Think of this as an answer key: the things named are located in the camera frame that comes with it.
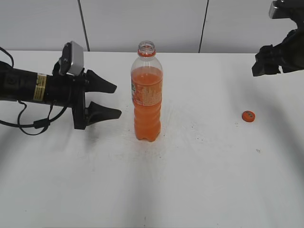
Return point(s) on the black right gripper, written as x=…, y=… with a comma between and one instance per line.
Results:
x=286, y=57

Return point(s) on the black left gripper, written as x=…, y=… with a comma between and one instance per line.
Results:
x=68, y=89

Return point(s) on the orange soda plastic bottle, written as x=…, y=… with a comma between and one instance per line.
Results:
x=146, y=89

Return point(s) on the orange bottle cap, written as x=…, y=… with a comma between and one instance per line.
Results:
x=248, y=116

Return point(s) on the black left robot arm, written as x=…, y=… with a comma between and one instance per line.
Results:
x=22, y=85

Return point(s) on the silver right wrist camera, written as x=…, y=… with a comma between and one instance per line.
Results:
x=283, y=9

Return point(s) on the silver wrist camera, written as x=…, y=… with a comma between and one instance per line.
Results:
x=283, y=9
x=72, y=59

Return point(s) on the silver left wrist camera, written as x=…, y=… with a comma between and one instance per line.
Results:
x=72, y=59

